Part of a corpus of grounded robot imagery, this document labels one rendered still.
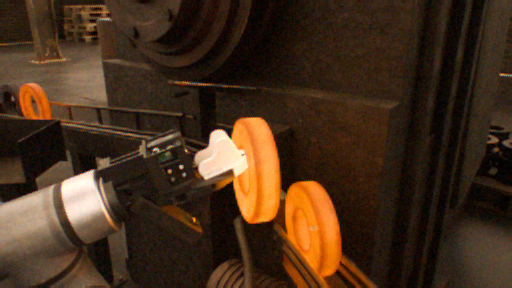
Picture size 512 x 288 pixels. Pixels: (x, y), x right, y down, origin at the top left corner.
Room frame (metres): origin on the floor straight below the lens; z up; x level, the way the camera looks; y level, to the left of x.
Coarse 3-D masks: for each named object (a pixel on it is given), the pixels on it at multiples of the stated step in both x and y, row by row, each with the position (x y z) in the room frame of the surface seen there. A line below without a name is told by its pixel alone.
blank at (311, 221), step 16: (288, 192) 0.61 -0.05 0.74; (304, 192) 0.55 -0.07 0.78; (320, 192) 0.55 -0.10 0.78; (288, 208) 0.61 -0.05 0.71; (304, 208) 0.55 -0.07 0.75; (320, 208) 0.52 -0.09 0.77; (288, 224) 0.61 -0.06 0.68; (304, 224) 0.59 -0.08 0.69; (320, 224) 0.50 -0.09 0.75; (336, 224) 0.51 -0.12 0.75; (304, 240) 0.57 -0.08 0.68; (320, 240) 0.49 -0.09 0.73; (336, 240) 0.49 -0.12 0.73; (304, 256) 0.54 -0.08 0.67; (320, 256) 0.49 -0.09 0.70; (336, 256) 0.49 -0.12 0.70; (320, 272) 0.49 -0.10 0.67
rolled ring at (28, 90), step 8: (24, 88) 1.52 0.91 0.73; (32, 88) 1.48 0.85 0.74; (40, 88) 1.49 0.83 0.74; (24, 96) 1.53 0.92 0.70; (40, 96) 1.47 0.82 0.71; (24, 104) 1.54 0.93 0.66; (40, 104) 1.45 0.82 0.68; (48, 104) 1.47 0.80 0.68; (24, 112) 1.54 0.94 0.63; (32, 112) 1.55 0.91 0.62; (40, 112) 1.46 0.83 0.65; (48, 112) 1.46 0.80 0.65
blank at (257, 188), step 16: (240, 128) 0.54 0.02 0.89; (256, 128) 0.51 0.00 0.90; (240, 144) 0.54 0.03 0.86; (256, 144) 0.48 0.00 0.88; (272, 144) 0.49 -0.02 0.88; (256, 160) 0.47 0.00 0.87; (272, 160) 0.47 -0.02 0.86; (240, 176) 0.55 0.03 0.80; (256, 176) 0.46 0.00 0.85; (272, 176) 0.46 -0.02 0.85; (240, 192) 0.54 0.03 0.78; (256, 192) 0.46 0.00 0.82; (272, 192) 0.46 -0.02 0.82; (240, 208) 0.54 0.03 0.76; (256, 208) 0.46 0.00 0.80; (272, 208) 0.47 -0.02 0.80
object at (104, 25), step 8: (96, 24) 3.73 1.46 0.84; (104, 24) 3.61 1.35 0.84; (104, 32) 3.62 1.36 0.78; (112, 32) 3.58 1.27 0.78; (104, 40) 3.63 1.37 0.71; (112, 40) 3.58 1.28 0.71; (104, 48) 3.64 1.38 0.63; (112, 48) 3.59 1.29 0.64; (104, 56) 3.65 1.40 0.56; (112, 56) 3.59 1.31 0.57
